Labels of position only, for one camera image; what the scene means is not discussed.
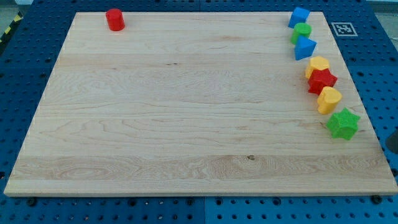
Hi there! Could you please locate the yellow heart block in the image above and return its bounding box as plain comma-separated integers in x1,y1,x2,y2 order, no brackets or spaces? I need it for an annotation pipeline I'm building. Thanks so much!
317,86,343,114

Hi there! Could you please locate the large wooden board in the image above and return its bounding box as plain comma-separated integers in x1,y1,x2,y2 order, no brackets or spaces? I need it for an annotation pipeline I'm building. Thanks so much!
4,12,397,197

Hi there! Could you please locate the blue triangle block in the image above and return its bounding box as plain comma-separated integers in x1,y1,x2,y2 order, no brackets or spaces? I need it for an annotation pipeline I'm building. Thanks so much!
294,35,317,60

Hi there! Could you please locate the red star block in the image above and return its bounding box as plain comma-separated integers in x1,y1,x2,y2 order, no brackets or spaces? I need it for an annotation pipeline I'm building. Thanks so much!
308,68,338,95

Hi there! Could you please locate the red cylinder block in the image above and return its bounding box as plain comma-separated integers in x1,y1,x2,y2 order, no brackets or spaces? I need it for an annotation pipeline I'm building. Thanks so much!
105,8,125,31

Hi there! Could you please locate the yellow hexagon block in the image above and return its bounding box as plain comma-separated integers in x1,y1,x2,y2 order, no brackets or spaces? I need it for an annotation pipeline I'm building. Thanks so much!
305,56,330,79

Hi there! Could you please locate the green cylinder block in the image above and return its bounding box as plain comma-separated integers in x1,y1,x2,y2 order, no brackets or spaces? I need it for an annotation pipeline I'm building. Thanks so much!
290,22,312,45

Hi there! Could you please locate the blue cube block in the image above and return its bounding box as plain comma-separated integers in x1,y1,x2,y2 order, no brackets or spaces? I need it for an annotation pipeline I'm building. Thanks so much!
288,7,310,28

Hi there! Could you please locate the green star block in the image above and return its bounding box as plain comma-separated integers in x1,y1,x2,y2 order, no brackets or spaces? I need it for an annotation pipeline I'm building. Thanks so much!
326,108,361,140

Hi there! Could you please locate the white fiducial marker tag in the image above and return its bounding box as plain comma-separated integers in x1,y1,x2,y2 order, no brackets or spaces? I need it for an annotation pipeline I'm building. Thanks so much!
331,22,358,37

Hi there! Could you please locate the dark grey robot tool tip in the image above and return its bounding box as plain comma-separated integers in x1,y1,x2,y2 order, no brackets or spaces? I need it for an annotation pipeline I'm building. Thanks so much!
386,129,398,154

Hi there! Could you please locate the yellow black hazard tape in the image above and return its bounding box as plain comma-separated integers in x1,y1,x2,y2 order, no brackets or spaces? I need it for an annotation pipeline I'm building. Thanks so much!
1,11,24,44

